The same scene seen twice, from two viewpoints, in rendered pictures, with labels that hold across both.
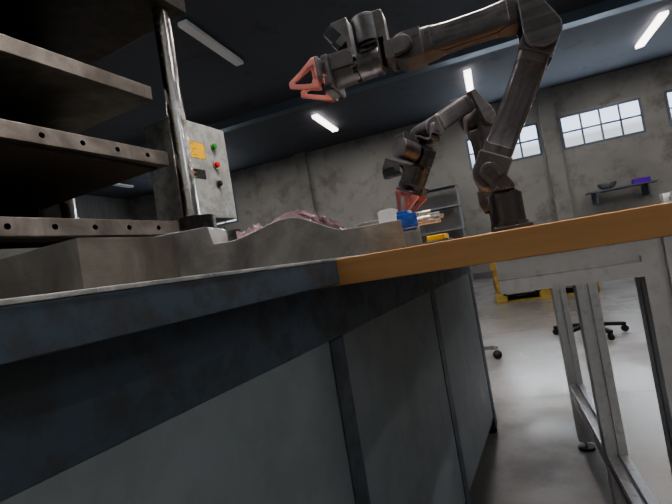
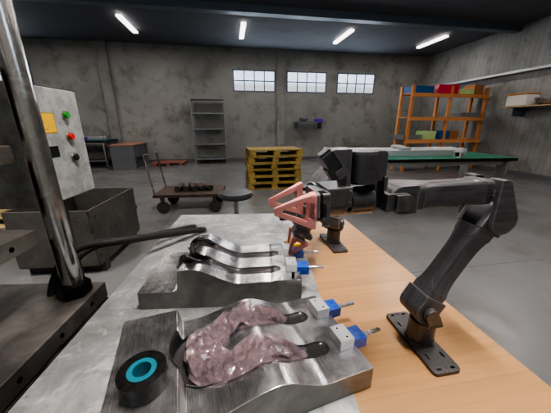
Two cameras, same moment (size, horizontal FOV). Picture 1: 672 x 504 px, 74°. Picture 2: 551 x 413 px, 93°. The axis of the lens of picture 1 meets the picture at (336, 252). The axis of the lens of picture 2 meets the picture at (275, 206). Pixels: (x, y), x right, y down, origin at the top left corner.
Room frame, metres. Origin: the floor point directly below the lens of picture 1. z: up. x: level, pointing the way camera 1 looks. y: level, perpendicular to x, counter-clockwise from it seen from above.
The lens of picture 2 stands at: (0.56, 0.26, 1.35)
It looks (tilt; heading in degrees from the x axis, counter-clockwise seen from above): 18 degrees down; 331
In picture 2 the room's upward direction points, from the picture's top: straight up
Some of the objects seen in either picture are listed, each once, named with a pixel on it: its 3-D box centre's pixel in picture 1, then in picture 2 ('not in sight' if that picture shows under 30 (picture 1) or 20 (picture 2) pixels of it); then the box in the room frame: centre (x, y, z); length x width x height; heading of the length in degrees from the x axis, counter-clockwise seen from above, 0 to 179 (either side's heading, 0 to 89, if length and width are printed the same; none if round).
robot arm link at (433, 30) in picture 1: (471, 45); (442, 206); (0.86, -0.33, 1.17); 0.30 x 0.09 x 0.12; 71
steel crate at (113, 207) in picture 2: not in sight; (84, 227); (3.74, 0.77, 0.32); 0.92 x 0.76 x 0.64; 158
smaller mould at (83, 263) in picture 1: (87, 273); not in sight; (0.63, 0.35, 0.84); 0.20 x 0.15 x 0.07; 64
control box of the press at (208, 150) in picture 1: (212, 300); (71, 271); (1.86, 0.55, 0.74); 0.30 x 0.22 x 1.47; 154
